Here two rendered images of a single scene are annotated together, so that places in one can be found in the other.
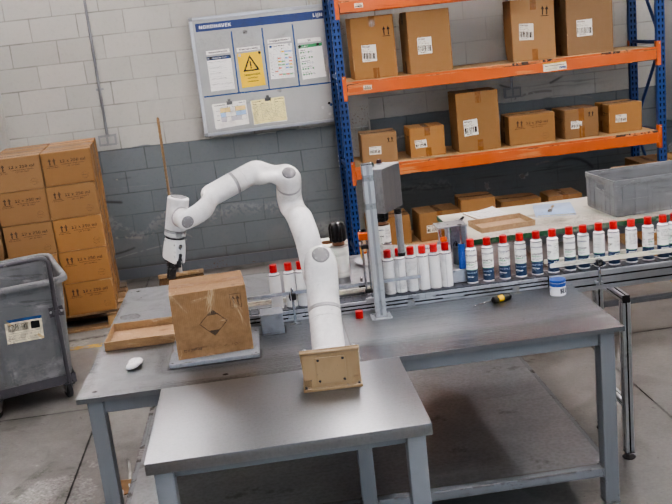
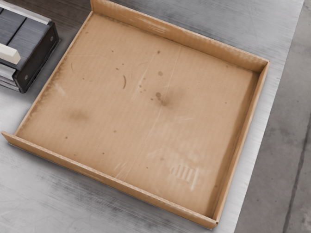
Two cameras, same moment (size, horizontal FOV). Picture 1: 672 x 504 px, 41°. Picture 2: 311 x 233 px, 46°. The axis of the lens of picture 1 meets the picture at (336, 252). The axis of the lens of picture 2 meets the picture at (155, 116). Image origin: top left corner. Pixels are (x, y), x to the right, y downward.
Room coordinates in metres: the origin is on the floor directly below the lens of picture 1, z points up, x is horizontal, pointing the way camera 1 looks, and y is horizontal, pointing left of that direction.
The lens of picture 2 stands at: (4.01, 0.97, 1.33)
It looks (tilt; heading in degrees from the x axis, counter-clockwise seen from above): 65 degrees down; 198
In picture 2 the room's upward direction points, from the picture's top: 9 degrees clockwise
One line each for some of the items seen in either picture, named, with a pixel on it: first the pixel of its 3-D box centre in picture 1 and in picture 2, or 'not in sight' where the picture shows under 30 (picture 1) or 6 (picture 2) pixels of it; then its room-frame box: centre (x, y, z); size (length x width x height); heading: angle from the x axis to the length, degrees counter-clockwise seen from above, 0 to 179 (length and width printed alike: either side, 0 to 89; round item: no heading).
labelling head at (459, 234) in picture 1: (452, 252); not in sight; (3.97, -0.53, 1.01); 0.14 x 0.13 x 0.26; 94
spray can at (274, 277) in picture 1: (275, 286); not in sight; (3.82, 0.28, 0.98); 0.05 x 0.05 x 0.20
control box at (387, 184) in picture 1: (381, 187); not in sight; (3.78, -0.22, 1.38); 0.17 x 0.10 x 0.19; 149
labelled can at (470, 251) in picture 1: (471, 261); not in sight; (3.89, -0.60, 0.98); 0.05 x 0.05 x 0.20
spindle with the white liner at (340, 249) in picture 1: (339, 252); not in sight; (4.13, -0.02, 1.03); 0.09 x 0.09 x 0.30
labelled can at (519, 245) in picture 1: (520, 255); not in sight; (3.90, -0.82, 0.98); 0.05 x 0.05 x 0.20
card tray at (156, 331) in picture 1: (143, 332); (145, 100); (3.79, 0.88, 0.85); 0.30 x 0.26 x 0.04; 94
